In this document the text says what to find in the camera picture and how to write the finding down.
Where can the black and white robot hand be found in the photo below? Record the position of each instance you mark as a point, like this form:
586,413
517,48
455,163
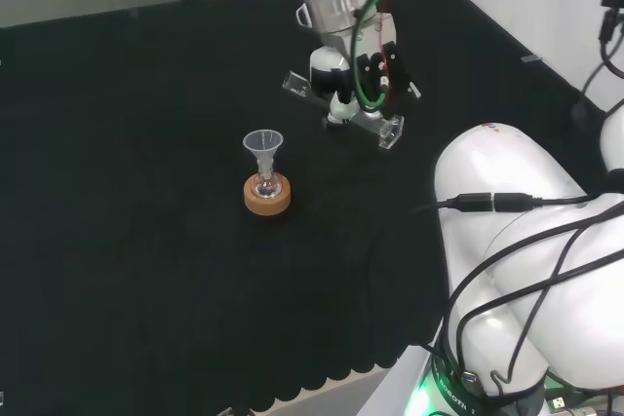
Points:
378,75

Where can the clear glass graduated cylinder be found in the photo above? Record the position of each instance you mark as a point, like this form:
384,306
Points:
392,131

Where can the clear plastic funnel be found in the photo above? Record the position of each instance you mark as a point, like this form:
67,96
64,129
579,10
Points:
263,142

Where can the grey tape piece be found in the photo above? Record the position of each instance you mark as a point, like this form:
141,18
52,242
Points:
531,59

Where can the round-bottom glass flask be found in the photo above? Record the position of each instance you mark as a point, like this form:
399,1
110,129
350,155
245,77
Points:
266,186

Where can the black table cloth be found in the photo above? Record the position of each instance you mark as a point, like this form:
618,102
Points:
170,192

